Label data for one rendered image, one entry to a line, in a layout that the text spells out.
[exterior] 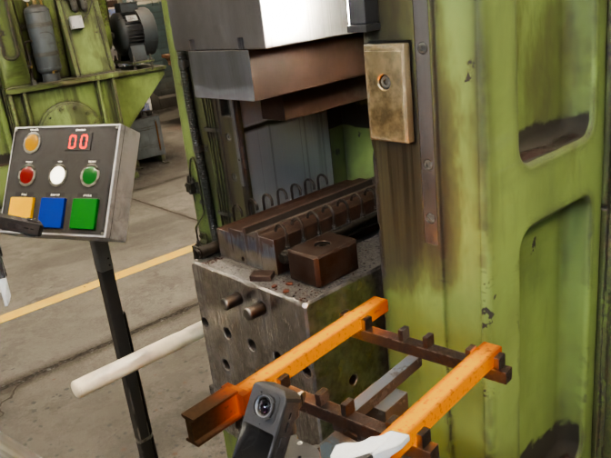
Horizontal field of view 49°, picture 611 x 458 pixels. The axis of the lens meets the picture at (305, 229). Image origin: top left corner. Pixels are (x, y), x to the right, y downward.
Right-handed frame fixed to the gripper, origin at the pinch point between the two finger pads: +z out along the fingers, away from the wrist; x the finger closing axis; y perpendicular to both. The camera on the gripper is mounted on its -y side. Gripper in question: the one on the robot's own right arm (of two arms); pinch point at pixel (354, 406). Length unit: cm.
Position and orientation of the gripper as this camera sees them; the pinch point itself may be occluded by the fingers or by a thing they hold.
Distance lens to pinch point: 79.3
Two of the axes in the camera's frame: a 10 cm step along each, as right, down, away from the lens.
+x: 7.4, 1.5, -6.5
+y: 1.1, 9.4, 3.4
